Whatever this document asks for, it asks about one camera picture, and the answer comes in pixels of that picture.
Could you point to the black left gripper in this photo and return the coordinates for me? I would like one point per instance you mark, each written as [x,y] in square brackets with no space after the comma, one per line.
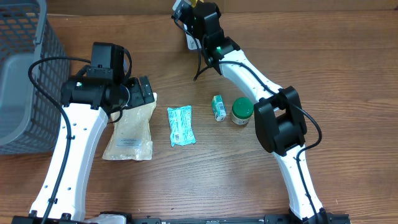
[137,97]

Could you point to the yellow oil bottle silver cap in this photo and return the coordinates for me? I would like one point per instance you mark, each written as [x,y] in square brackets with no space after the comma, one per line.
[195,2]

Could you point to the white orange snack packet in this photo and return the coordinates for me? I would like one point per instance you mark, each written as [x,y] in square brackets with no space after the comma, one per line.
[131,138]

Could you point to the teal tissue pack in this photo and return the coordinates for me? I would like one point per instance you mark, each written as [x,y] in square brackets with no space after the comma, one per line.
[180,121]

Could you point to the small teal packet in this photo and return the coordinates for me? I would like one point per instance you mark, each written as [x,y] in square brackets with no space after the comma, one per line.
[218,108]

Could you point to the green lid white jar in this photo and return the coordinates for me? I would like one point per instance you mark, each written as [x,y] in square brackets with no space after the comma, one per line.
[242,110]

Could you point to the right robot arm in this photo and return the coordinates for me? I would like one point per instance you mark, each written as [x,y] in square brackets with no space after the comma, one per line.
[278,115]

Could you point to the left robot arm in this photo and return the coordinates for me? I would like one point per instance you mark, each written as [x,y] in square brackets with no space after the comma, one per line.
[99,89]

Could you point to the white barcode scanner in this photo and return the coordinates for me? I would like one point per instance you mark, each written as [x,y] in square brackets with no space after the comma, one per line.
[191,42]

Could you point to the dark grey plastic mesh basket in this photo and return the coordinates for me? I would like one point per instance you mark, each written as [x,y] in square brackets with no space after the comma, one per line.
[29,121]

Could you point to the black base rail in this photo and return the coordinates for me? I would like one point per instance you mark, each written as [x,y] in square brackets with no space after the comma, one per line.
[205,221]

